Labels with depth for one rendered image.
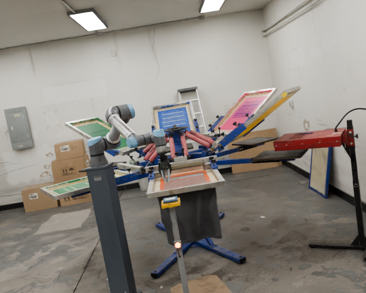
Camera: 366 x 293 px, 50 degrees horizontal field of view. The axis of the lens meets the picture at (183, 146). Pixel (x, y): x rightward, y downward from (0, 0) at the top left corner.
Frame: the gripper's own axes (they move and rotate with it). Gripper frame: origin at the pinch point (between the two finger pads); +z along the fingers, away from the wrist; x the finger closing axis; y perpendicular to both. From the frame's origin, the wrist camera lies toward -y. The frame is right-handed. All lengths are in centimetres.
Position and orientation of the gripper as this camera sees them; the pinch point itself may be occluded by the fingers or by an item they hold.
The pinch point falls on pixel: (167, 179)
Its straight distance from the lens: 267.3
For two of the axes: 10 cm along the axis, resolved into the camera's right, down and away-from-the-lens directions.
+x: 9.9, -1.6, 0.1
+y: 0.3, 1.3, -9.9
